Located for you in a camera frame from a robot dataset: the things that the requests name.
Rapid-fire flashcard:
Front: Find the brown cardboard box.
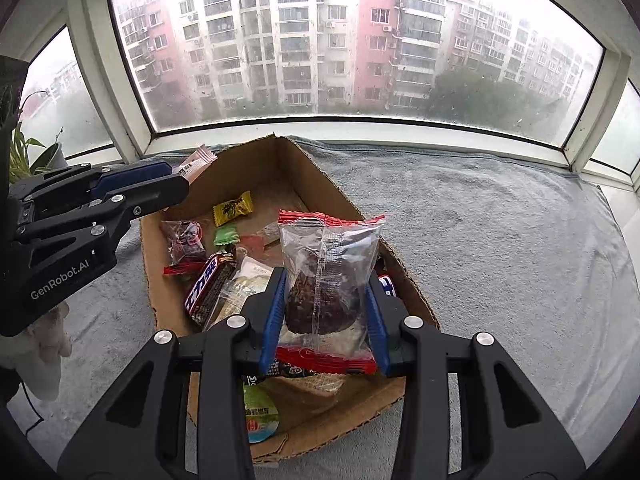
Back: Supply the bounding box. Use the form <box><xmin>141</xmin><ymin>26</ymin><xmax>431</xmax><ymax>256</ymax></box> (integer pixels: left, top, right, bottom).
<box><xmin>140</xmin><ymin>136</ymin><xmax>449</xmax><ymax>479</ymax></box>

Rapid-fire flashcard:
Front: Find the black white cookie packet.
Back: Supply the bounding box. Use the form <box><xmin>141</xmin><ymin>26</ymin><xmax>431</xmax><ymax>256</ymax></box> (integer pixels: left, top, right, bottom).
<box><xmin>243</xmin><ymin>360</ymin><xmax>314</xmax><ymax>386</ymax></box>

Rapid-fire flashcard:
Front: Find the white gloved left hand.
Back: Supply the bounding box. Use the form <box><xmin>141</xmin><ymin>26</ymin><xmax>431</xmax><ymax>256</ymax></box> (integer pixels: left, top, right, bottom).
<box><xmin>1</xmin><ymin>301</ymin><xmax>72</xmax><ymax>401</ymax></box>

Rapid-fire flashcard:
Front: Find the grey towel blanket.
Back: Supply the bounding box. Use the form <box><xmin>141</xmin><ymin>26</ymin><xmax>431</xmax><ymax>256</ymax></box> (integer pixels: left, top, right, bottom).
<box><xmin>29</xmin><ymin>141</ymin><xmax>639</xmax><ymax>479</ymax></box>

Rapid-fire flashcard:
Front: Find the white window frame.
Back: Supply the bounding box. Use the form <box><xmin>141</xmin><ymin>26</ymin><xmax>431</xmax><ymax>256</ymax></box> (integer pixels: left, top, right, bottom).
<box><xmin>0</xmin><ymin>0</ymin><xmax>640</xmax><ymax>191</ymax></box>

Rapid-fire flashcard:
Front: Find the green pickle snack packet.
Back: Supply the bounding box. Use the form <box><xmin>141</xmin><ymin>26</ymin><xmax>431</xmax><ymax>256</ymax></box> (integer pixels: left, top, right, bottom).
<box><xmin>243</xmin><ymin>385</ymin><xmax>280</xmax><ymax>444</ymax></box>

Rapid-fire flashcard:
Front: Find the small potted plant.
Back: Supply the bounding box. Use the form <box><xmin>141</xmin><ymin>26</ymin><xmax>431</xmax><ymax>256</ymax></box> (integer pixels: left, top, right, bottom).
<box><xmin>6</xmin><ymin>89</ymin><xmax>68</xmax><ymax>183</ymax></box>

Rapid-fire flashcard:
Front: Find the sliced bread package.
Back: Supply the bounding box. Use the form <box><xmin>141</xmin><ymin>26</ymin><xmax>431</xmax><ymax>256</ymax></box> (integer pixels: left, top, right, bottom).
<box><xmin>198</xmin><ymin>266</ymin><xmax>376</xmax><ymax>428</ymax></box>

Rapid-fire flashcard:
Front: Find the light green candy packet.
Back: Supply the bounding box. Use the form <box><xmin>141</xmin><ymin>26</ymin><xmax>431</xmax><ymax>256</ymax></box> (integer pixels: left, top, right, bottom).
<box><xmin>213</xmin><ymin>224</ymin><xmax>240</xmax><ymax>247</ymax></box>

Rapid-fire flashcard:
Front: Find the dark snickers bar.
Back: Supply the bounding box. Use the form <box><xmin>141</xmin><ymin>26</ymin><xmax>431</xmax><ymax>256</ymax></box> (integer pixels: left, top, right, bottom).
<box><xmin>374</xmin><ymin>255</ymin><xmax>397</xmax><ymax>297</ymax></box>

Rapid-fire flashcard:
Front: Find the blue red snickers bar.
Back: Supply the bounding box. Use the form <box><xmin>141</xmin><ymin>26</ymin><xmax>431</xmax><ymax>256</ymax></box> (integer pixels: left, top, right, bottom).
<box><xmin>183</xmin><ymin>252</ymin><xmax>236</xmax><ymax>328</ymax></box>

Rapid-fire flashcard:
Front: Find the red clear date snack bag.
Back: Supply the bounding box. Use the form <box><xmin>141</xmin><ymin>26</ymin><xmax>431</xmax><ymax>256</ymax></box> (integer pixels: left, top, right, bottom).
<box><xmin>160</xmin><ymin>221</ymin><xmax>207</xmax><ymax>275</ymax></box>

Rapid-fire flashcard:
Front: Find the green white candy packet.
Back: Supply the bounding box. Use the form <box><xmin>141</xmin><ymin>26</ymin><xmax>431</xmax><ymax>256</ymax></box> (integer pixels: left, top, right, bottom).
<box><xmin>240</xmin><ymin>222</ymin><xmax>280</xmax><ymax>258</ymax></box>

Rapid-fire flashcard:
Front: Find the red clear dried fruit bag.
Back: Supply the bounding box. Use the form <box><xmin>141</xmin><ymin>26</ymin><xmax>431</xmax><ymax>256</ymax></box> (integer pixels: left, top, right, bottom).
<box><xmin>278</xmin><ymin>210</ymin><xmax>385</xmax><ymax>359</ymax></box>

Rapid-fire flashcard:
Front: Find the pink wafer snack packet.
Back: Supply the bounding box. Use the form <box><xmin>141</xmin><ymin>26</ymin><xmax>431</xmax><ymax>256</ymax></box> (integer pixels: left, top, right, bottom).
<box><xmin>172</xmin><ymin>145</ymin><xmax>217</xmax><ymax>184</ymax></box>

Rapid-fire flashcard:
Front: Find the yellow candy packet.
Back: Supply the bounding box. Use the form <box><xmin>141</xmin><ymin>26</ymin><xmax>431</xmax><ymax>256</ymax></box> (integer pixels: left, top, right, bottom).
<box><xmin>213</xmin><ymin>191</ymin><xmax>254</xmax><ymax>228</ymax></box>

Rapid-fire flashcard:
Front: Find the black cable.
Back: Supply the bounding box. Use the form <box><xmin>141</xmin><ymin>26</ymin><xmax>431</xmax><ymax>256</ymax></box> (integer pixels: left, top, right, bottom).
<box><xmin>16</xmin><ymin>381</ymin><xmax>47</xmax><ymax>436</ymax></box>

